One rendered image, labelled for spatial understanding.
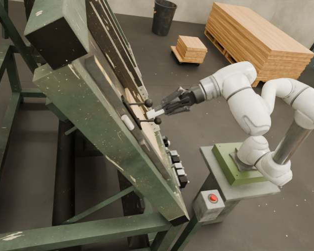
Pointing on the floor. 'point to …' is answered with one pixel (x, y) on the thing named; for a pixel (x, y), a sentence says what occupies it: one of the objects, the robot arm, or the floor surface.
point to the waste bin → (163, 16)
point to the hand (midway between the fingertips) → (155, 112)
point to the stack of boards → (255, 43)
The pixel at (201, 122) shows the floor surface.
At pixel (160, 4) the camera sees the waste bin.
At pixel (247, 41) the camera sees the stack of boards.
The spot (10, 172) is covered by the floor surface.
